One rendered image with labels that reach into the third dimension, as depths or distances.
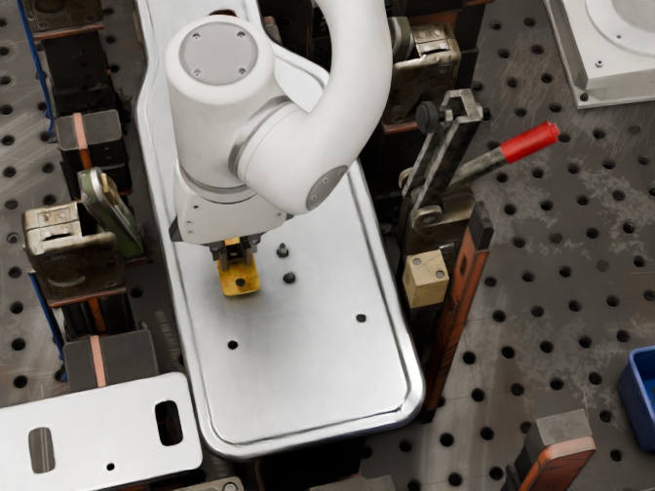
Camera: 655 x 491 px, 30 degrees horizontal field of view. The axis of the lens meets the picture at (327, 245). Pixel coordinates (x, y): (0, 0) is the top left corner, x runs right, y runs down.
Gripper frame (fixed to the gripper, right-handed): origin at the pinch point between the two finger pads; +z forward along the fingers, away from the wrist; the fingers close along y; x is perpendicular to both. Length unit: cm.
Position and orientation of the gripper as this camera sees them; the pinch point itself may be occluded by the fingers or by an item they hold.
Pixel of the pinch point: (233, 245)
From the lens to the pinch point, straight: 121.1
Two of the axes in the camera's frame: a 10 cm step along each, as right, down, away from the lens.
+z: -0.3, 4.6, 8.9
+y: -9.7, 2.0, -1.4
